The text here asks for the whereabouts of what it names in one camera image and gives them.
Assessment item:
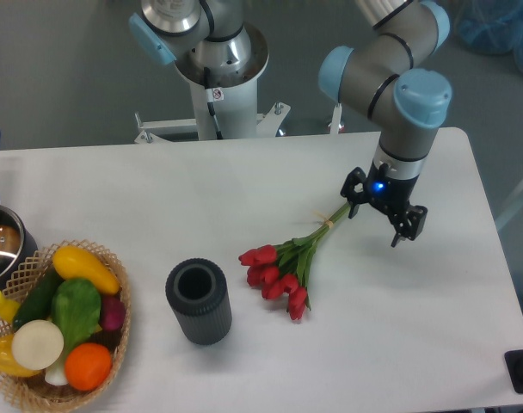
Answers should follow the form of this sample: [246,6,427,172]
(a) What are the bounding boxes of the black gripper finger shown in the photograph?
[340,167,367,219]
[388,204,428,247]

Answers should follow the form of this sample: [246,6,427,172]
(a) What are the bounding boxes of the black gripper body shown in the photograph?
[363,164,418,216]

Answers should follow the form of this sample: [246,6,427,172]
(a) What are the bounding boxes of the red tulip bouquet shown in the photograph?
[238,204,349,322]

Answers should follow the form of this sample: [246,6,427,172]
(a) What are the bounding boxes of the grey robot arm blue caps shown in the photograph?
[128,1,452,240]

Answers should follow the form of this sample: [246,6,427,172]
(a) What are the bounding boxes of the dark grey ribbed vase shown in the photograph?
[165,258,232,345]

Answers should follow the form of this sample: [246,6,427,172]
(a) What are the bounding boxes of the blue plastic bag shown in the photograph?
[453,1,523,74]

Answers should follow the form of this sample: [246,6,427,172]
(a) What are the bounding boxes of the purple red onion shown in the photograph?
[99,296,126,331]

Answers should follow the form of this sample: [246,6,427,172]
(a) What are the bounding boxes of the yellow squash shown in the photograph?
[52,245,120,295]

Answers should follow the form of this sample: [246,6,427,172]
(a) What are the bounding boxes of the green lettuce leaf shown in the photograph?
[51,278,102,356]

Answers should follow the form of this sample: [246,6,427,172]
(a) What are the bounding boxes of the orange fruit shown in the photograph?
[65,342,112,391]

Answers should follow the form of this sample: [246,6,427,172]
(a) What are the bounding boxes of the dark green cucumber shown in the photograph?
[12,268,64,331]

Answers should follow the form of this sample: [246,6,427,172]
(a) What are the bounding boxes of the white leek stalk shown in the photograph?
[45,355,68,386]

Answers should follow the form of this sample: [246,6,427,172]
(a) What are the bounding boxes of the white round onion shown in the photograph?
[11,320,64,370]

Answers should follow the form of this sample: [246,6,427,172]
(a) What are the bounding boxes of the woven wicker basket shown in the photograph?
[0,240,132,412]

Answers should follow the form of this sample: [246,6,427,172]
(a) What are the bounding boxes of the yellow bell pepper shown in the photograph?
[0,334,41,378]

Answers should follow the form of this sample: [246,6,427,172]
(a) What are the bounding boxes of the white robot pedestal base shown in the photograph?
[129,15,291,143]

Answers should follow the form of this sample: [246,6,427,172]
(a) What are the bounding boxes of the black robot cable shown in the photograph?
[202,66,225,140]

